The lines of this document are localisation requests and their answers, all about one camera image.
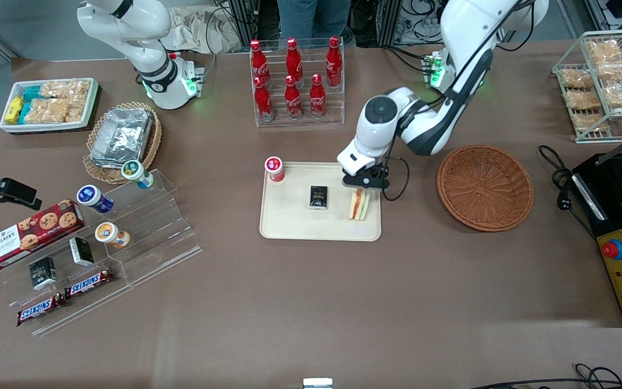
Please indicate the blue lid yogurt cup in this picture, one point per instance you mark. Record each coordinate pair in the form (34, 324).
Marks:
(90, 196)

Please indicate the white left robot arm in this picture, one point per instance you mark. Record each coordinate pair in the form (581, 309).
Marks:
(462, 32)

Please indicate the red emergency stop button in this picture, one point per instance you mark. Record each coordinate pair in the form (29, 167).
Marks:
(613, 249)

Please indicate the round brown wicker basket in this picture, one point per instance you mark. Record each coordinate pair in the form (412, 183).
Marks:
(484, 189)

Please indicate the triangle sandwich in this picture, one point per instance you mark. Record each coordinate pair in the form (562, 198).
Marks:
(359, 205)

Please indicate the orange lid yogurt cup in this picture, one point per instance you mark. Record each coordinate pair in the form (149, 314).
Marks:
(108, 233)

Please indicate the beige crumpled cloth bag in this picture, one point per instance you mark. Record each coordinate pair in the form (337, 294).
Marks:
(197, 29)

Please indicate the cream plastic tray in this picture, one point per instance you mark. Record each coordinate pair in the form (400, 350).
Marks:
(289, 221)

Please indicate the red cola bottle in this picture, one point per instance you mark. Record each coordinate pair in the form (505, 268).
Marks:
(263, 102)
(294, 59)
(292, 100)
(259, 62)
(333, 62)
(317, 100)

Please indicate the clear acrylic stepped shelf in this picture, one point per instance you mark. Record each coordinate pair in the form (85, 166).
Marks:
(165, 237)

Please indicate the person legs in jeans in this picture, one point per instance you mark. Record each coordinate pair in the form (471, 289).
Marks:
(313, 16)

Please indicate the yellow snack packet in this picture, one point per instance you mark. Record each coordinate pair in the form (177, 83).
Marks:
(13, 109)

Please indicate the green lid yogurt cup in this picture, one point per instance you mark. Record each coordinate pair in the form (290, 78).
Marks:
(134, 171)

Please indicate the white rectangular plastic bin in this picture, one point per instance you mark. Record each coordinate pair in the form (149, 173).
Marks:
(92, 102)

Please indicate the stacked aluminium foil containers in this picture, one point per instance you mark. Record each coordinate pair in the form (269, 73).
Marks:
(122, 138)

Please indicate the red lid yogurt cup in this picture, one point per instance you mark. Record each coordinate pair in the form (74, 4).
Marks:
(275, 167)

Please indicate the flat light wicker basket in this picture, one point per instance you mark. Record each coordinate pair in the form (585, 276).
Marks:
(149, 156)

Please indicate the small white grey device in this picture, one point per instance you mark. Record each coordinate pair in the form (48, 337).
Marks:
(317, 383)

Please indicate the clear acrylic bottle rack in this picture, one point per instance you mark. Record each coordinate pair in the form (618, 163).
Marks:
(300, 121)

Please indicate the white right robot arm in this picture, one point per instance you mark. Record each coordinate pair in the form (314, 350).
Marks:
(149, 32)

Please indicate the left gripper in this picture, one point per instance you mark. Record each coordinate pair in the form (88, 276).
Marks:
(374, 172)

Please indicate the Snickers chocolate bar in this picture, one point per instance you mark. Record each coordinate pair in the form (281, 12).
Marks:
(41, 309)
(88, 283)

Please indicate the teal snack packet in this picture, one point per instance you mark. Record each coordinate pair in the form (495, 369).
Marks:
(30, 96)

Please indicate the red Walkers cookie box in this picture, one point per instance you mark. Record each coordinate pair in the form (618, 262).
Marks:
(25, 237)

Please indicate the small black box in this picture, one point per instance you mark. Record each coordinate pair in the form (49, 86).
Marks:
(318, 197)
(81, 252)
(42, 273)

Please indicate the black sealing machine yellow panel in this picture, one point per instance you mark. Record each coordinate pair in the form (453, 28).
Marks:
(621, 216)

